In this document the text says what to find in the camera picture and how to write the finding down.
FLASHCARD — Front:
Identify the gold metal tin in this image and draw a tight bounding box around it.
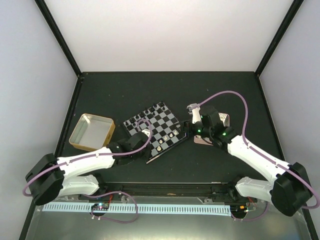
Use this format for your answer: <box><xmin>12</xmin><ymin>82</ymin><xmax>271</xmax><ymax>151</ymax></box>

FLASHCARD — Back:
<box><xmin>69</xmin><ymin>113</ymin><xmax>116</xmax><ymax>152</ymax></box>

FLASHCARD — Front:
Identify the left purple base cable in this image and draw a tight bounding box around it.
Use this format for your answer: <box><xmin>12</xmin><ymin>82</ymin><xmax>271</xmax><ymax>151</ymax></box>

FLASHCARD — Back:
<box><xmin>89</xmin><ymin>191</ymin><xmax>140</xmax><ymax>223</ymax></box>

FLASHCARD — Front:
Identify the left black frame post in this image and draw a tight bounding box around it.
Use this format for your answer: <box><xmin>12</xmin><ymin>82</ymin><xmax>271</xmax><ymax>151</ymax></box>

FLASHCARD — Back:
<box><xmin>34</xmin><ymin>0</ymin><xmax>82</xmax><ymax>78</ymax></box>

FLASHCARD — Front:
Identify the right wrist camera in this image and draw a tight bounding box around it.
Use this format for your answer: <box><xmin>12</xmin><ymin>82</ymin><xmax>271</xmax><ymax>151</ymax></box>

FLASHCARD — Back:
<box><xmin>186</xmin><ymin>103</ymin><xmax>201</xmax><ymax>115</ymax></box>

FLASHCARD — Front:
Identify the white slotted cable duct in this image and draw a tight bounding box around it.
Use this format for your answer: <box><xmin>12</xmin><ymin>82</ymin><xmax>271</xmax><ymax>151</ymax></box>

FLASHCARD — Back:
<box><xmin>42</xmin><ymin>202</ymin><xmax>231</xmax><ymax>217</ymax></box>

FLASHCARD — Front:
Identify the black and white chessboard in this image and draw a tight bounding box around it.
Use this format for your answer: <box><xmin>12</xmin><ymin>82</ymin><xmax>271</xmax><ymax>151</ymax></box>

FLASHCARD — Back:
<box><xmin>122</xmin><ymin>101</ymin><xmax>187</xmax><ymax>164</ymax></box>

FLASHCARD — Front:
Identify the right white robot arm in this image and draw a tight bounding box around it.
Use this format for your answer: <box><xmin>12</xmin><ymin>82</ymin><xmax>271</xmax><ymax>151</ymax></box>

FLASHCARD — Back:
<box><xmin>184</xmin><ymin>103</ymin><xmax>315</xmax><ymax>217</ymax></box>

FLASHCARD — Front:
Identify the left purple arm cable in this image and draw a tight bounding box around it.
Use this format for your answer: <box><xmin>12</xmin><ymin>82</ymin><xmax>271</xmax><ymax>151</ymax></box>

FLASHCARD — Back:
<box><xmin>22</xmin><ymin>118</ymin><xmax>153</xmax><ymax>197</ymax></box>

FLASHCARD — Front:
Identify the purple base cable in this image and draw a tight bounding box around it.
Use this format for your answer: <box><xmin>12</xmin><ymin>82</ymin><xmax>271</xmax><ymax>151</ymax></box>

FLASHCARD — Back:
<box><xmin>89</xmin><ymin>191</ymin><xmax>140</xmax><ymax>223</ymax></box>
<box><xmin>229</xmin><ymin>199</ymin><xmax>270</xmax><ymax>223</ymax></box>

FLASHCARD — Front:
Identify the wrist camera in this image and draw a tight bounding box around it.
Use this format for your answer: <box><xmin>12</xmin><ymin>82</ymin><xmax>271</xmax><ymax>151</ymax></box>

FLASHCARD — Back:
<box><xmin>186</xmin><ymin>103</ymin><xmax>201</xmax><ymax>115</ymax></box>
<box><xmin>141</xmin><ymin>128</ymin><xmax>151</xmax><ymax>138</ymax></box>

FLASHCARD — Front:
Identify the black frame post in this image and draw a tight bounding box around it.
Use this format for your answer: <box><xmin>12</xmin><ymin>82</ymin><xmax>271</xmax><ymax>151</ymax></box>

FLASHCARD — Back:
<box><xmin>255</xmin><ymin>0</ymin><xmax>304</xmax><ymax>77</ymax></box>
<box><xmin>34</xmin><ymin>0</ymin><xmax>82</xmax><ymax>78</ymax></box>

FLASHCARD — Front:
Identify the right black frame post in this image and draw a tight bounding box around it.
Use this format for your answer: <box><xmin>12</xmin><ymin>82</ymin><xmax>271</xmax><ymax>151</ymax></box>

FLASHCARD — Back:
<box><xmin>255</xmin><ymin>0</ymin><xmax>304</xmax><ymax>77</ymax></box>

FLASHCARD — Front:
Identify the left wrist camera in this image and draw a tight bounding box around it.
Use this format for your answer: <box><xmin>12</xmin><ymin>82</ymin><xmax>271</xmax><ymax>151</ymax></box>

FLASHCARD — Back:
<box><xmin>141</xmin><ymin>128</ymin><xmax>151</xmax><ymax>138</ymax></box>

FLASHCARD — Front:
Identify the black mounting rail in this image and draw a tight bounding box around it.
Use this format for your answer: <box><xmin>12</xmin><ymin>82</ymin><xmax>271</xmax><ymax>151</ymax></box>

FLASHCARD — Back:
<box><xmin>92</xmin><ymin>182</ymin><xmax>258</xmax><ymax>204</ymax></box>

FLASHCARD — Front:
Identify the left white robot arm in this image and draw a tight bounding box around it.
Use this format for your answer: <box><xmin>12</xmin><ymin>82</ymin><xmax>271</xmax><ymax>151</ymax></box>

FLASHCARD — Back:
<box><xmin>22</xmin><ymin>129</ymin><xmax>152</xmax><ymax>206</ymax></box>

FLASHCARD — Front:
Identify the pink tin with pieces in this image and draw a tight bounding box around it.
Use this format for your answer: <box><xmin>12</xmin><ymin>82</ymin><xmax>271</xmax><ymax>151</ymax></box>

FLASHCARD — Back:
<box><xmin>192</xmin><ymin>112</ymin><xmax>229</xmax><ymax>147</ymax></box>

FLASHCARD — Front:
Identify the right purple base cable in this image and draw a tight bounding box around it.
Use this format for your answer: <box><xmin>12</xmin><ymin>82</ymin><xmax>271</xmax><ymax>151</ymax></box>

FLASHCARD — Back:
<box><xmin>229</xmin><ymin>199</ymin><xmax>270</xmax><ymax>223</ymax></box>

